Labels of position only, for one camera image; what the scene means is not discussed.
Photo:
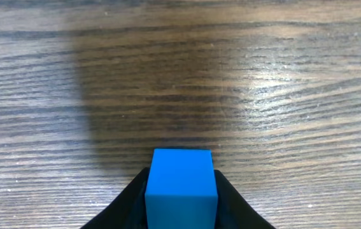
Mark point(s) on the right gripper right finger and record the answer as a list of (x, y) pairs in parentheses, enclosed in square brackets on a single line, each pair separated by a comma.
[(234, 213)]

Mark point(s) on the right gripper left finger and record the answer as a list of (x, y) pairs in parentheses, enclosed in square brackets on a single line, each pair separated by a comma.
[(129, 210)]

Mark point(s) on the blue cube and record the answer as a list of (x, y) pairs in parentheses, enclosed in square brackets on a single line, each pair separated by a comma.
[(180, 178)]

